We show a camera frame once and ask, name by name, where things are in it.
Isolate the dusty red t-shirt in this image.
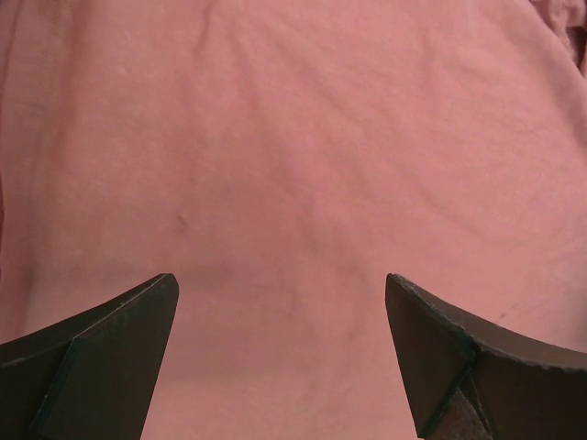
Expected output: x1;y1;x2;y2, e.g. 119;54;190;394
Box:
1;1;586;439

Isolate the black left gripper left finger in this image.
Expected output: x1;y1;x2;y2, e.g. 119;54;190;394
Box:
1;273;179;440

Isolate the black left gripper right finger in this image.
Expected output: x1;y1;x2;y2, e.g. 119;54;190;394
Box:
385;274;586;439

